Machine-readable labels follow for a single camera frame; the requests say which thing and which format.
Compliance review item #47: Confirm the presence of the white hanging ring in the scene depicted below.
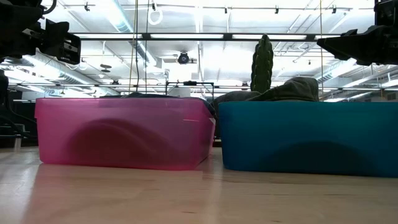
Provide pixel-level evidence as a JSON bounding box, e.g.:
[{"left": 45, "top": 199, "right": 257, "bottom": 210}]
[{"left": 147, "top": 6, "right": 164, "bottom": 26}]

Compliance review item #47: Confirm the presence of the pink translucent plastic bin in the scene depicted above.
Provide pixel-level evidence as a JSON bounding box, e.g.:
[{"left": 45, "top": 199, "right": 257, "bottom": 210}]
[{"left": 34, "top": 96, "right": 216, "bottom": 172}]

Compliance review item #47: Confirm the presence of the green cactus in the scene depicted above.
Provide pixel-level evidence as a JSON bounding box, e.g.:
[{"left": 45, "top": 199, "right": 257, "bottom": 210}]
[{"left": 250, "top": 34, "right": 275, "bottom": 94}]

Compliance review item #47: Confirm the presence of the black overhead crossbar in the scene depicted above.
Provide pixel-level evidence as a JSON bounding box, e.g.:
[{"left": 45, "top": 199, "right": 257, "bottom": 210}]
[{"left": 69, "top": 32, "right": 343, "bottom": 42}]

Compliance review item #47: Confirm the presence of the teal plastic bin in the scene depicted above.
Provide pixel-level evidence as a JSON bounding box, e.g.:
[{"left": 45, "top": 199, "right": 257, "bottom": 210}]
[{"left": 217, "top": 100, "right": 398, "bottom": 179}]

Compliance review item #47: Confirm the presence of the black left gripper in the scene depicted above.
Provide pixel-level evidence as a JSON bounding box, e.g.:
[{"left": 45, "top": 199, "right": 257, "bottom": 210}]
[{"left": 22, "top": 19, "right": 82, "bottom": 65}]

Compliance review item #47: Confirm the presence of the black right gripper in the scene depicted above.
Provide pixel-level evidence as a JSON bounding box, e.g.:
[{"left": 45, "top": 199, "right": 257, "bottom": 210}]
[{"left": 317, "top": 24, "right": 398, "bottom": 67}]

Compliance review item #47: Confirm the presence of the dark grey baseball cap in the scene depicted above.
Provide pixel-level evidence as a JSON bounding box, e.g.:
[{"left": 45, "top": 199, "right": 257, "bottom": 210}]
[{"left": 213, "top": 76, "right": 320, "bottom": 138}]

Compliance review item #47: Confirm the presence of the black round hanging camera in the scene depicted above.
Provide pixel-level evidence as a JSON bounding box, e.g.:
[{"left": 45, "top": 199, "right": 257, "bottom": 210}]
[{"left": 177, "top": 51, "right": 190, "bottom": 65}]

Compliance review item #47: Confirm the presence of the black distant rectangular frame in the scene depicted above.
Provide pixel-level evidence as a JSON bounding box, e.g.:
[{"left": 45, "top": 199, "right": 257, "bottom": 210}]
[{"left": 165, "top": 80, "right": 216, "bottom": 101}]

